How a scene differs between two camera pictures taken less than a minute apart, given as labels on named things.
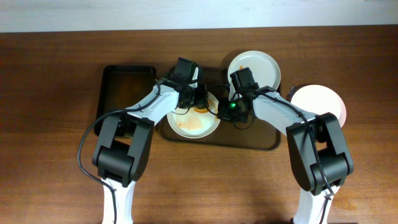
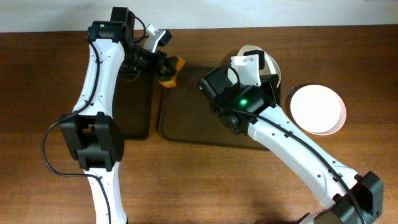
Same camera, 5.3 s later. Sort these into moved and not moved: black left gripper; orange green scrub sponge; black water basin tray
Moved: orange green scrub sponge; black left gripper
Not moved: black water basin tray
